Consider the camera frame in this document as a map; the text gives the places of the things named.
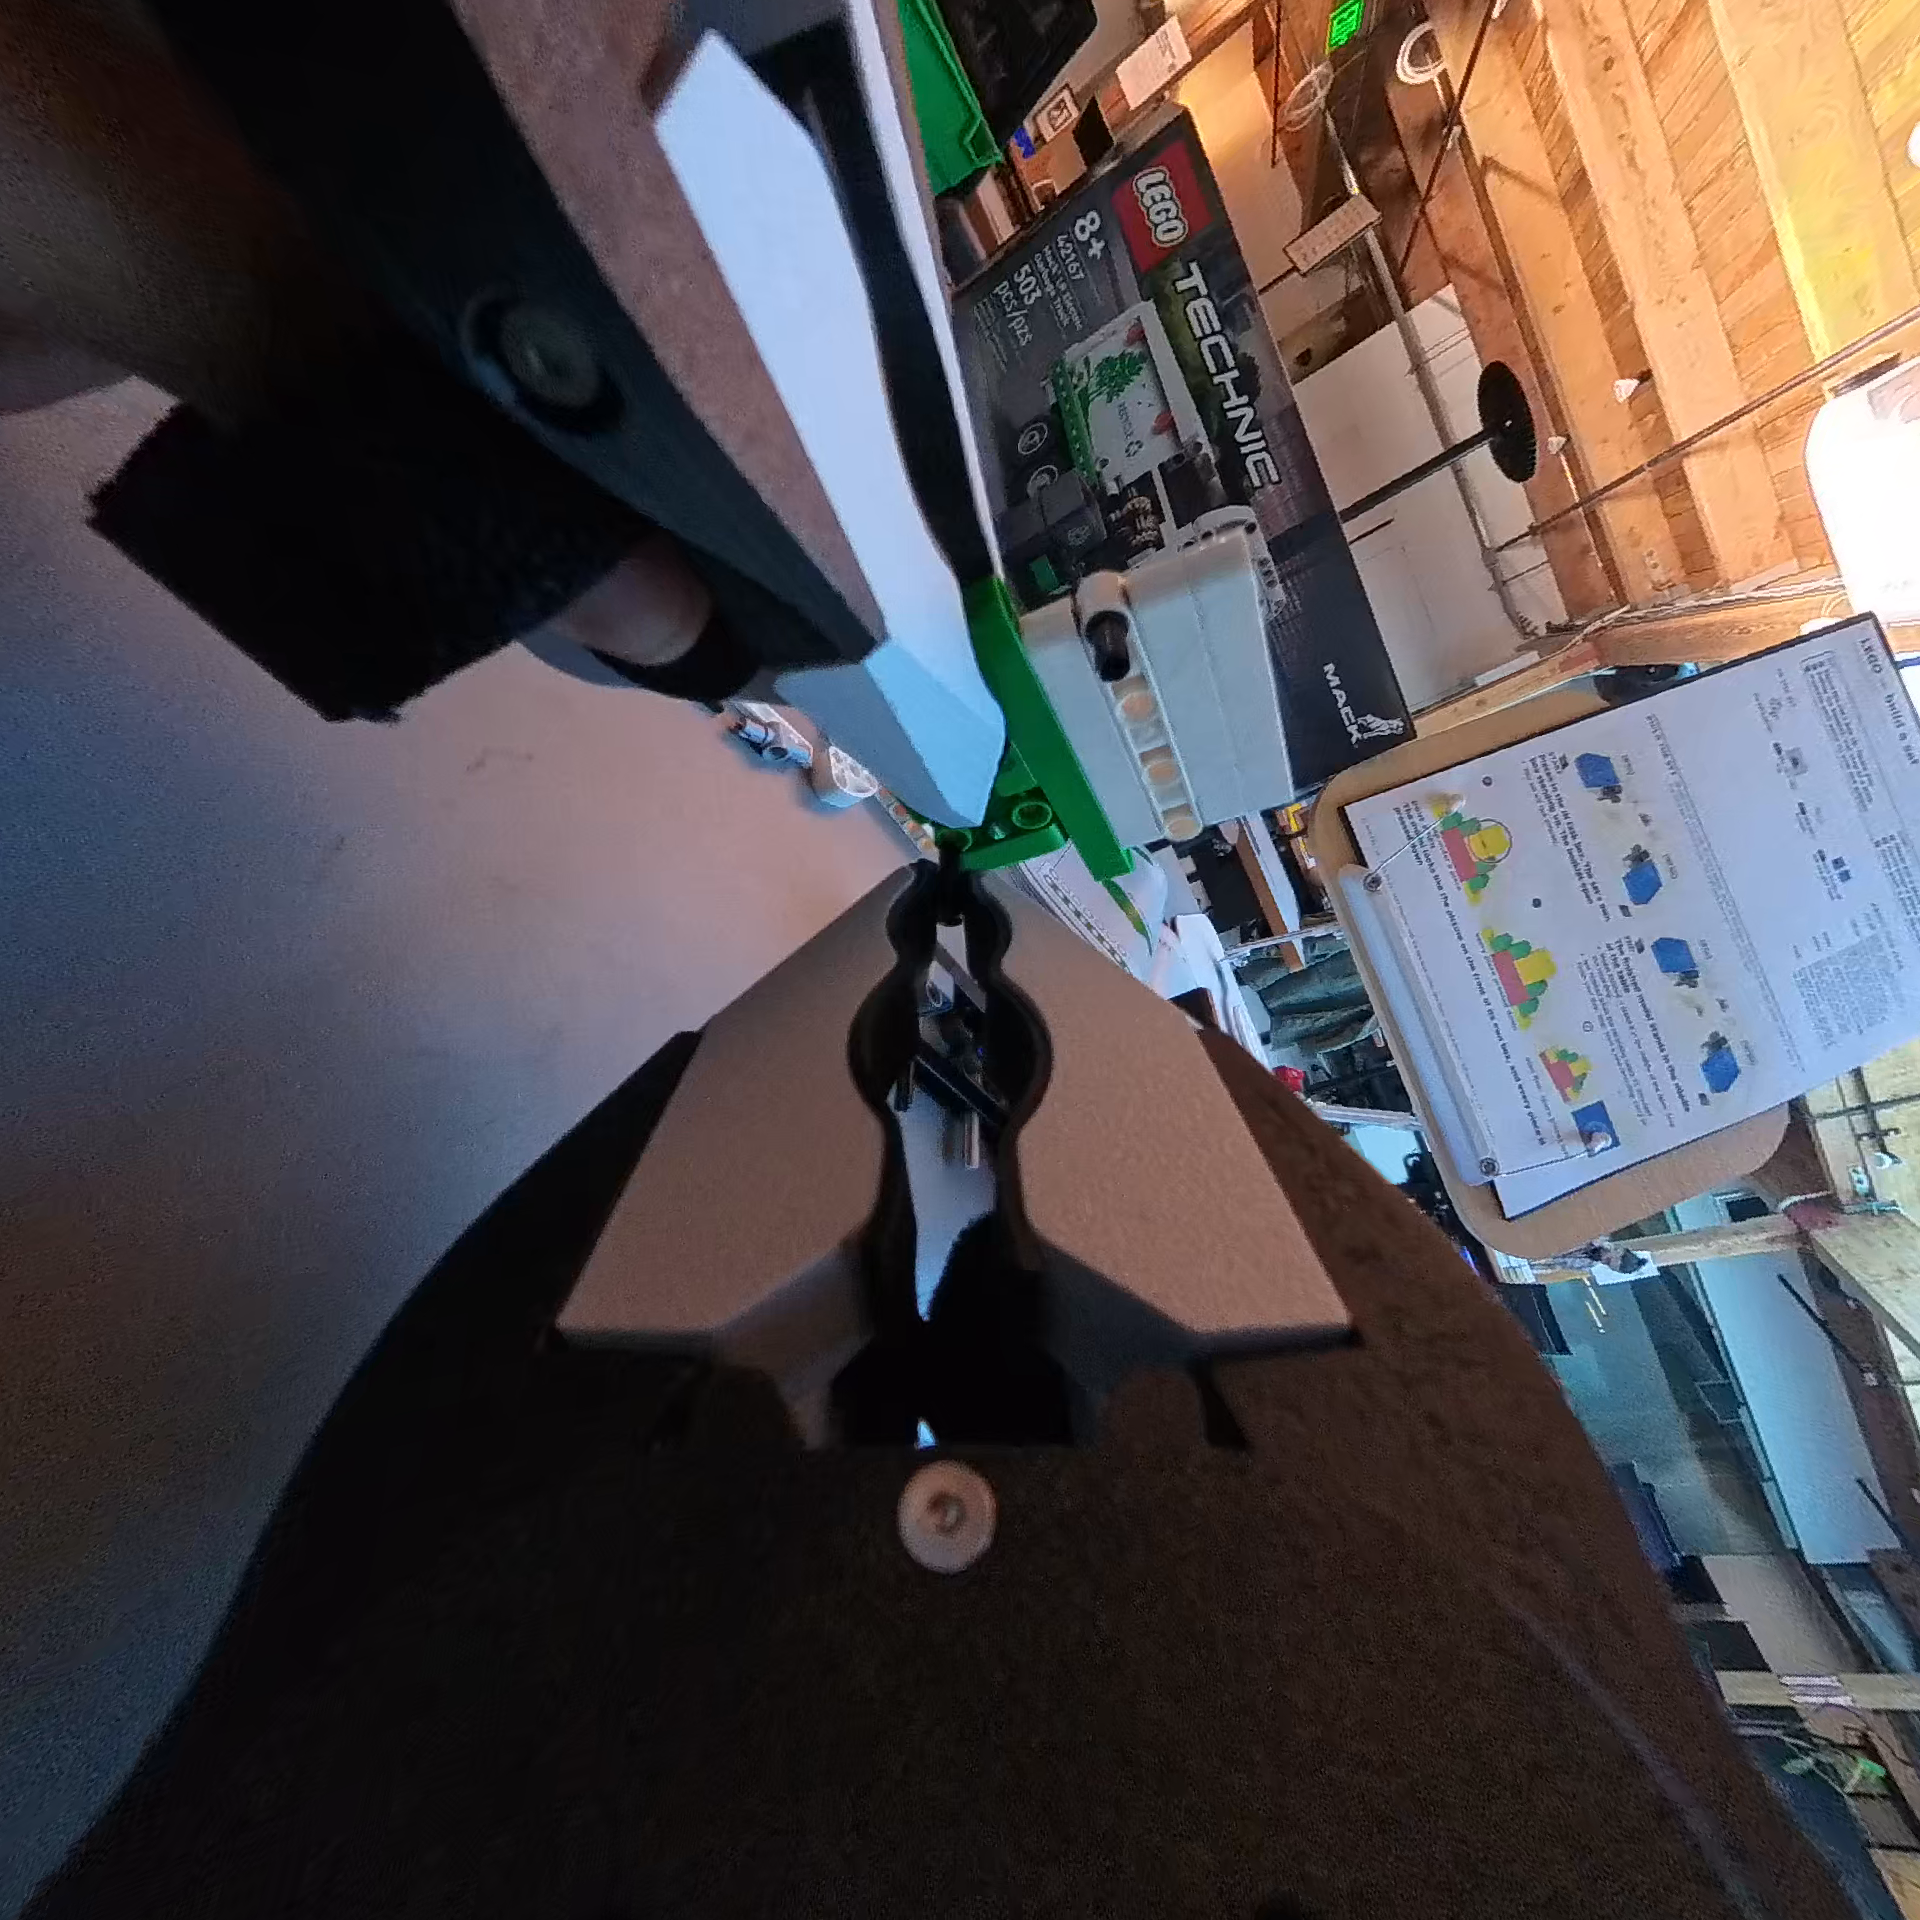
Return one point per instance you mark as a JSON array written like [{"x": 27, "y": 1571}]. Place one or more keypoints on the black lego set box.
[{"x": 1185, "y": 375}]

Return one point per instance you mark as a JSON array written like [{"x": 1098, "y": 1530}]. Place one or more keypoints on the white lego beam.
[{"x": 850, "y": 779}]

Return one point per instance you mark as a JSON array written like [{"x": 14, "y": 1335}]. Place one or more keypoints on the clipboard with instruction sheet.
[{"x": 1652, "y": 932}]

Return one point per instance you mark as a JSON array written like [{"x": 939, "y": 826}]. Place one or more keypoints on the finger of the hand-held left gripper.
[
  {"x": 916, "y": 226},
  {"x": 839, "y": 452}
]

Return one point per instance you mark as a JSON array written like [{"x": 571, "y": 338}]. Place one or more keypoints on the black round stand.
[{"x": 1517, "y": 422}]

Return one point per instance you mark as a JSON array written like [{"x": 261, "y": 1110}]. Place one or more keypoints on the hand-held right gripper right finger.
[{"x": 1155, "y": 1156}]

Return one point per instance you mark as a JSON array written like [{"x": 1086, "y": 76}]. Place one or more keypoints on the green plastic bin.
[{"x": 955, "y": 90}]

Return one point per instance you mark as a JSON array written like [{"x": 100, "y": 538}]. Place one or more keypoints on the person's left hand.
[{"x": 639, "y": 609}]

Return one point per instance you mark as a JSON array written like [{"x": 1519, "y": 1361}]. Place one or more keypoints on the white instruction booklet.
[{"x": 1118, "y": 902}]

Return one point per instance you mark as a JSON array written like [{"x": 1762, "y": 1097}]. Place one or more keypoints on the green exit sign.
[{"x": 1347, "y": 22}]

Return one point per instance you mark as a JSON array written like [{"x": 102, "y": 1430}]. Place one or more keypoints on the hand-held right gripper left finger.
[{"x": 750, "y": 1142}]

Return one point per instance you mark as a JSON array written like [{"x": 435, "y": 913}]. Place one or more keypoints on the small black lego pin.
[{"x": 949, "y": 879}]

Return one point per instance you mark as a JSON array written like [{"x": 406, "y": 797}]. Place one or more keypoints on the wooden clipboard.
[{"x": 1500, "y": 1202}]

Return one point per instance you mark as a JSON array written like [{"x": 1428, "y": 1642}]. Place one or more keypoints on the green and grey lego assembly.
[{"x": 1185, "y": 691}]

